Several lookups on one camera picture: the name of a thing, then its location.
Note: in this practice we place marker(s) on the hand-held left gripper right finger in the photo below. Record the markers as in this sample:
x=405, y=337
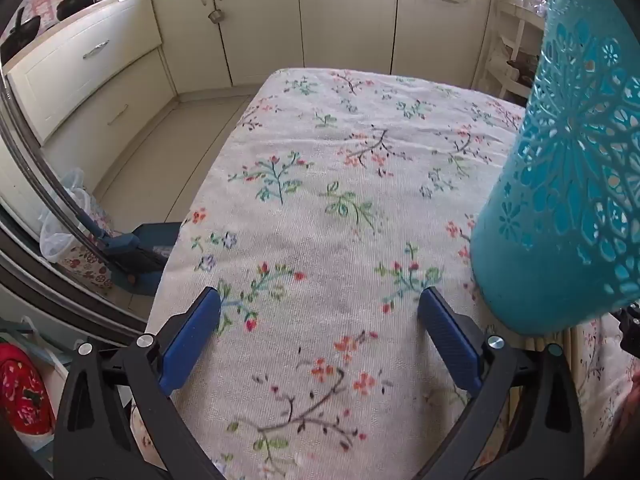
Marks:
x=450, y=340

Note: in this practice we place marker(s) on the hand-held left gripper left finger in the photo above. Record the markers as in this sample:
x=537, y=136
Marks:
x=192, y=340

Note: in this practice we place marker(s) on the black wok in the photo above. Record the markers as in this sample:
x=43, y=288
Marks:
x=20, y=35

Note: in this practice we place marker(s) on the red floral floor mat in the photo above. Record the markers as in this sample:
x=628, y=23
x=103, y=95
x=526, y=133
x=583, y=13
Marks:
x=85, y=267

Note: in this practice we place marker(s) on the white storage rack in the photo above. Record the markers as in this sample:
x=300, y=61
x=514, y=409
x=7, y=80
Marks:
x=510, y=50

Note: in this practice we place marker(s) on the teal perforated plastic basket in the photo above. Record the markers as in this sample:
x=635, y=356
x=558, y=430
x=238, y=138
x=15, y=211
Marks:
x=565, y=160

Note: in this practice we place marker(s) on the blue dustpan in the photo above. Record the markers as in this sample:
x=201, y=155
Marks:
x=145, y=255

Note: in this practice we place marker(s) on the clear plastic bag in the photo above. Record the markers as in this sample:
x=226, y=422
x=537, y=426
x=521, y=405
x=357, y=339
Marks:
x=60, y=220

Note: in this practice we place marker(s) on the clear plastic packets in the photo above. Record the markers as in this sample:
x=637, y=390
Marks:
x=525, y=0

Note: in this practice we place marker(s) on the red floral bag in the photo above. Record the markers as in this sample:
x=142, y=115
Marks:
x=22, y=395

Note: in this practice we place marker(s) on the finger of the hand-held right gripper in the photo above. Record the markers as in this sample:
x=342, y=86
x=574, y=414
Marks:
x=632, y=330

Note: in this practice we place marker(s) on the wide white drawer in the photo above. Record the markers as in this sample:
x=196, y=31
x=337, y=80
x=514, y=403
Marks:
x=95, y=50
x=115, y=110

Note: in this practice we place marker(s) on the white cabinet door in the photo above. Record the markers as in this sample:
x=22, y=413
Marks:
x=185, y=35
x=260, y=20
x=350, y=15
x=440, y=35

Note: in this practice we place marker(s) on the floral tablecloth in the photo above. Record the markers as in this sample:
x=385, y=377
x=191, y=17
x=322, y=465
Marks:
x=320, y=210

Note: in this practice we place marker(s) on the small hanging metal cup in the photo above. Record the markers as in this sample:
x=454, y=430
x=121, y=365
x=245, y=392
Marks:
x=216, y=16

